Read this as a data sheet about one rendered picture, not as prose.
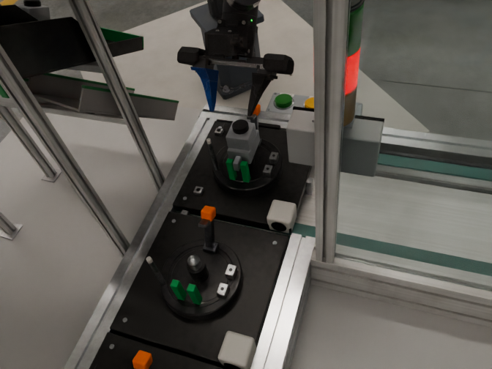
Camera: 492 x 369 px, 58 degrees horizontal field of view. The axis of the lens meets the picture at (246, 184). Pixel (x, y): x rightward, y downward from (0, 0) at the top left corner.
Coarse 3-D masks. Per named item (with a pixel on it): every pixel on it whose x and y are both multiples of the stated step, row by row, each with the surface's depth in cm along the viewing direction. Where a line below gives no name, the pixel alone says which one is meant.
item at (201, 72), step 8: (200, 72) 72; (208, 72) 73; (216, 72) 76; (208, 80) 73; (216, 80) 76; (208, 88) 74; (216, 88) 76; (208, 96) 74; (216, 96) 76; (208, 104) 75
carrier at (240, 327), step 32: (192, 224) 83; (224, 224) 82; (160, 256) 80; (192, 256) 69; (224, 256) 76; (256, 256) 77; (160, 288) 73; (192, 288) 67; (224, 288) 70; (256, 288) 73; (128, 320) 73; (160, 320) 72; (192, 320) 71; (224, 320) 71; (256, 320) 70; (192, 352) 68; (224, 352) 65
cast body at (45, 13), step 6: (24, 0) 82; (30, 0) 82; (36, 0) 83; (18, 6) 82; (24, 6) 82; (30, 6) 82; (36, 6) 83; (42, 6) 84; (30, 12) 81; (36, 12) 82; (42, 12) 83; (48, 12) 85; (36, 18) 83; (42, 18) 84; (48, 18) 85
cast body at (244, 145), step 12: (240, 120) 81; (228, 132) 81; (240, 132) 79; (252, 132) 80; (228, 144) 81; (240, 144) 80; (252, 144) 82; (228, 156) 83; (240, 156) 82; (252, 156) 83
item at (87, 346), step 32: (192, 160) 95; (160, 192) 90; (160, 224) 85; (128, 256) 82; (288, 256) 77; (128, 288) 77; (288, 288) 74; (96, 320) 75; (288, 320) 70; (96, 352) 71; (256, 352) 68; (288, 352) 71
